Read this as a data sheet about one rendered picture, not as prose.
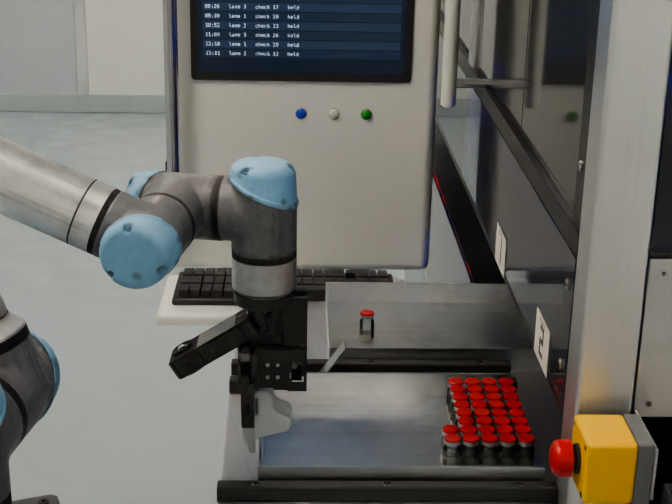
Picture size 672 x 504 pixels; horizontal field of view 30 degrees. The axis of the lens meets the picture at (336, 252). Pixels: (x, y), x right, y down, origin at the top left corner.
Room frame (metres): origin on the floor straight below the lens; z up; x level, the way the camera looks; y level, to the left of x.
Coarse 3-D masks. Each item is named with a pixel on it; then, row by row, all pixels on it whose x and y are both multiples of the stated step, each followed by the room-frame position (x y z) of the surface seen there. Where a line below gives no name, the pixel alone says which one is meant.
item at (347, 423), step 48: (336, 384) 1.56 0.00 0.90; (384, 384) 1.56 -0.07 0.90; (432, 384) 1.56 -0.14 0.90; (480, 384) 1.57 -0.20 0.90; (288, 432) 1.45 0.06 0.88; (336, 432) 1.45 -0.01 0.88; (384, 432) 1.45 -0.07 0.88; (432, 432) 1.46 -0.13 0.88; (288, 480) 1.30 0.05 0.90; (336, 480) 1.30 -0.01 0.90; (384, 480) 1.30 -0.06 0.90; (432, 480) 1.31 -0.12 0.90; (480, 480) 1.31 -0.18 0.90; (528, 480) 1.31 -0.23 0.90
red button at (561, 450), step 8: (560, 440) 1.19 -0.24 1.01; (568, 440) 1.19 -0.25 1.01; (552, 448) 1.19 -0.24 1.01; (560, 448) 1.18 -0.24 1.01; (568, 448) 1.18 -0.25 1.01; (552, 456) 1.18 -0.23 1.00; (560, 456) 1.17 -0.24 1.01; (568, 456) 1.17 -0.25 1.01; (552, 464) 1.18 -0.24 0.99; (560, 464) 1.17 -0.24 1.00; (568, 464) 1.17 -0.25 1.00; (552, 472) 1.18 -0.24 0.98; (560, 472) 1.17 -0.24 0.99; (568, 472) 1.17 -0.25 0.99
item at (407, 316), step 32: (352, 288) 1.90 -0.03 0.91; (384, 288) 1.90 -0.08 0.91; (416, 288) 1.90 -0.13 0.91; (448, 288) 1.90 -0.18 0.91; (480, 288) 1.91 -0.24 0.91; (352, 320) 1.82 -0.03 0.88; (384, 320) 1.82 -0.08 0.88; (416, 320) 1.83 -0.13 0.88; (448, 320) 1.83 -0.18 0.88; (480, 320) 1.83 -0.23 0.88; (512, 320) 1.84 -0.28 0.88; (352, 352) 1.64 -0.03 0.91; (384, 352) 1.64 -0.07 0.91; (416, 352) 1.65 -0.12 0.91; (448, 352) 1.65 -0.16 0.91; (480, 352) 1.65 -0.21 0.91; (512, 352) 1.65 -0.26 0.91
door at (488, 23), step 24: (504, 0) 1.96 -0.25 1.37; (528, 0) 1.75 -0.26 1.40; (480, 24) 2.19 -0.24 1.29; (504, 24) 1.94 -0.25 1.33; (528, 24) 1.74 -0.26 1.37; (480, 48) 2.18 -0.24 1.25; (504, 48) 1.93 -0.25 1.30; (480, 72) 2.16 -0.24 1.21; (504, 72) 1.91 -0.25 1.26; (504, 96) 1.90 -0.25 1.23
